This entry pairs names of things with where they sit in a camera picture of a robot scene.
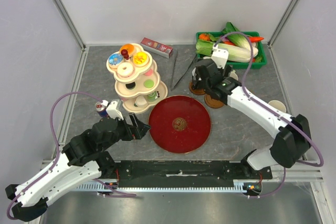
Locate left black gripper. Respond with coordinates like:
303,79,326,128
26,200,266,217
99,112,151,152

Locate white cake slice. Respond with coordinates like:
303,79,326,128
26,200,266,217
134,95,148,108

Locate light green mug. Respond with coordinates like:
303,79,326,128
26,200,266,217
229,70,239,81

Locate green swirl roll cake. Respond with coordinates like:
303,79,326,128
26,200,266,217
146,91,160,102

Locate metal tongs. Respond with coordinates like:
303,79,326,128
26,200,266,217
170,49,197,91

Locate black cookie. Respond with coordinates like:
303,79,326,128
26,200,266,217
125,82,136,90

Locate green cookie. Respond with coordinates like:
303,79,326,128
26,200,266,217
144,79,154,89

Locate pink cookie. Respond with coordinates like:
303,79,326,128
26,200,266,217
145,69,153,76

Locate white donut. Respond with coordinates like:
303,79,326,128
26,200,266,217
117,62,134,78

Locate yellow donut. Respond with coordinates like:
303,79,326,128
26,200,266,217
132,52,149,67

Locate blue donut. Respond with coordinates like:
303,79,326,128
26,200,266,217
108,53,124,68

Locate orange donut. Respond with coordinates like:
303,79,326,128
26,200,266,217
119,44,136,57

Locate black and white mug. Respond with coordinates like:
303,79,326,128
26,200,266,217
191,67,199,90

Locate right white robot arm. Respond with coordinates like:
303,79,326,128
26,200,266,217
191,59,311,179

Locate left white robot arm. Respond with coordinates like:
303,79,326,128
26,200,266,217
5,113,151,222

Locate brown wooden coaster left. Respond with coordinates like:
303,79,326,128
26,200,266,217
189,82,205,95

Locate brown wooden coaster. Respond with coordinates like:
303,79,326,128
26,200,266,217
204,94,225,109
189,82,205,95

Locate brown wooden coaster middle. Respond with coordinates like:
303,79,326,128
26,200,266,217
204,94,225,109

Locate green plastic basket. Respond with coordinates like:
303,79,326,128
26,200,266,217
196,31,267,69

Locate napa cabbage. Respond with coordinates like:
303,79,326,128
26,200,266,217
195,39,251,62

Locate red round tray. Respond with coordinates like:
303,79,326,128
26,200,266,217
149,95,212,154

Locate orange pumpkin toy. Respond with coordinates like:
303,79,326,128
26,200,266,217
198,33,211,41

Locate red bull can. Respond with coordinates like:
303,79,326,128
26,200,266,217
95,101,108,118

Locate cream three-tier dessert stand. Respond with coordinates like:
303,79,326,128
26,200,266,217
106,43,168,114

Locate bok choy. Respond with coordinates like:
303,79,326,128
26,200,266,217
222,22,258,57

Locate red chili pepper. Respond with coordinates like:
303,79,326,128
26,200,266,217
249,37,264,43

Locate red rectangular box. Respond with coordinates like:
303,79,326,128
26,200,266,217
140,37,173,59

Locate pink mug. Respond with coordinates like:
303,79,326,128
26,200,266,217
268,100,287,113

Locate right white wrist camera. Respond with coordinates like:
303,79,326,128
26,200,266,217
211,47,229,69

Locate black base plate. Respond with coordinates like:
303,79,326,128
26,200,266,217
101,161,272,189

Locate white slotted cable duct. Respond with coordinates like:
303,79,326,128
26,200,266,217
73,181,257,193

